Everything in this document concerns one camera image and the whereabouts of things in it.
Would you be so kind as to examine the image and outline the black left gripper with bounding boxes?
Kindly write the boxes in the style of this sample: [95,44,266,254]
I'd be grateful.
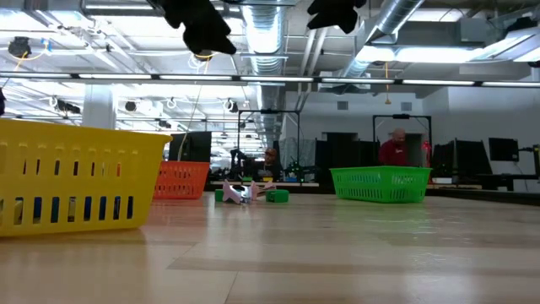
[159,0,237,56]

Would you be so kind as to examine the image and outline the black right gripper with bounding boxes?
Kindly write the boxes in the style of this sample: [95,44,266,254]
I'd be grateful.
[306,0,367,35]

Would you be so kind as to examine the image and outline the long ceiling light strip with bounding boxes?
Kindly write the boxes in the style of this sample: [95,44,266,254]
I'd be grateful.
[0,72,540,88]

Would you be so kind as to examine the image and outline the black monitor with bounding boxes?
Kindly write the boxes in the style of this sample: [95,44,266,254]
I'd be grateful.
[168,131,213,163]
[488,137,520,162]

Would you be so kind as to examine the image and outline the white pillar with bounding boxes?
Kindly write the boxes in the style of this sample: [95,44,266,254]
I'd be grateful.
[82,84,117,129]

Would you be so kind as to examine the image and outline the black partition panels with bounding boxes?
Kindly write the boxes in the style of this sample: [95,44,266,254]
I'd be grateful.
[314,138,381,170]

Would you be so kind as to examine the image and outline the orange plastic basket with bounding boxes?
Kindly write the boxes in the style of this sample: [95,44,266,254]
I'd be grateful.
[152,160,211,200]

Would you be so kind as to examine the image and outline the person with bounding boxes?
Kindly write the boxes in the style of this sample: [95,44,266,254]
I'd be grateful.
[378,128,409,167]
[252,146,284,182]

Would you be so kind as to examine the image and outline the red hanging object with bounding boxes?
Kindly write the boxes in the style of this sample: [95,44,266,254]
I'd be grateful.
[421,139,434,172]

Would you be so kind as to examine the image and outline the green plastic basket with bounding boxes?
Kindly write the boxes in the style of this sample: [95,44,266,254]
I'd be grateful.
[329,165,433,204]

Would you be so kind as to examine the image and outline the yellow plastic basket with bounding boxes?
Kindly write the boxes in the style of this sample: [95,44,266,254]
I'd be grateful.
[0,118,173,237]

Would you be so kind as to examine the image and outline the silver round ventilation duct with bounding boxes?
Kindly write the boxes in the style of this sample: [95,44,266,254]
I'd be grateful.
[246,3,290,140]
[341,0,425,79]

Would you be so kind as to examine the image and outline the yellow hanging cord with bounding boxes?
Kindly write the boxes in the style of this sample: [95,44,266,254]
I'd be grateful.
[383,61,392,106]

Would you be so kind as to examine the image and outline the black gantry frame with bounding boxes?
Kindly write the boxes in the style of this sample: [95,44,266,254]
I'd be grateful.
[237,108,301,182]
[372,113,433,168]

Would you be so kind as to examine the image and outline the black ceiling camera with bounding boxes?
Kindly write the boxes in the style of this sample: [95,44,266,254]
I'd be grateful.
[8,35,33,59]

